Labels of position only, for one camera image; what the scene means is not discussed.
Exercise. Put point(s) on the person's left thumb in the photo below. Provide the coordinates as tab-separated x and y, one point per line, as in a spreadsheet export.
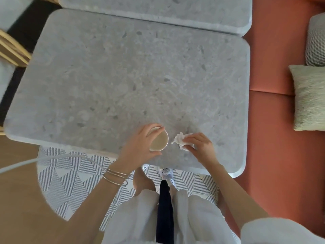
151	154

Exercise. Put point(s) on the white sneaker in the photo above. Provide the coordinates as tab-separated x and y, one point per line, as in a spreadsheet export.
167	175

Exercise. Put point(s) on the person's right thumb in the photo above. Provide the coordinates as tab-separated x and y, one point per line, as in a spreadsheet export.
188	145

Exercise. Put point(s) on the person's left hand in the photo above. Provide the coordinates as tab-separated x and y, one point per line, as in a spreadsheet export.
135	149

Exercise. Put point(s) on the black cloth strip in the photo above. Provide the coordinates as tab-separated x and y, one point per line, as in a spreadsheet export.
165	213

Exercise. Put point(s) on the white tissue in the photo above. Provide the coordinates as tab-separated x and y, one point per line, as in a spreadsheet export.
180	139

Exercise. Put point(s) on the grey geometric patterned rug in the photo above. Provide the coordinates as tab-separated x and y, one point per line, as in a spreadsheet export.
66	180

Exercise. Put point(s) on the white loose garment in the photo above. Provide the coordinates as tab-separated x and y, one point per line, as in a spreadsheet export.
203	221

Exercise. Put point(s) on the beige textured cushion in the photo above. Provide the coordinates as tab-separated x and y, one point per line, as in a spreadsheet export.
311	99

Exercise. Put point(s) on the beige paper cup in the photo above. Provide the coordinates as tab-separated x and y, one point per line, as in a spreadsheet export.
159	141

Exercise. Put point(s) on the person's right forearm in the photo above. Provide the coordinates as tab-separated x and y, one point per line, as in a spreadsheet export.
236	198

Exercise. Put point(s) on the person's bare leg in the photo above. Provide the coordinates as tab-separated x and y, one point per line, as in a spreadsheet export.
143	181

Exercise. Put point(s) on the person's right hand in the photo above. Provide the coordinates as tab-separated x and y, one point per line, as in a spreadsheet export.
203	149

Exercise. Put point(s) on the thin silver bangle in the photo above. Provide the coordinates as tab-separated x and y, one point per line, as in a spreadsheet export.
114	181
119	173

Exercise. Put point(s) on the grey checked cushion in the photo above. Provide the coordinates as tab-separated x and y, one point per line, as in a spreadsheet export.
316	43

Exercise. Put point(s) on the person's left forearm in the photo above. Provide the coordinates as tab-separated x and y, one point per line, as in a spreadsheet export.
99	208

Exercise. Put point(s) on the light wooden chair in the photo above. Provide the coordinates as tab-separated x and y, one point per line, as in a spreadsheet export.
14	49

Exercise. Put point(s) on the terracotta upholstered sofa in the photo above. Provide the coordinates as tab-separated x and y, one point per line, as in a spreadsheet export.
276	149

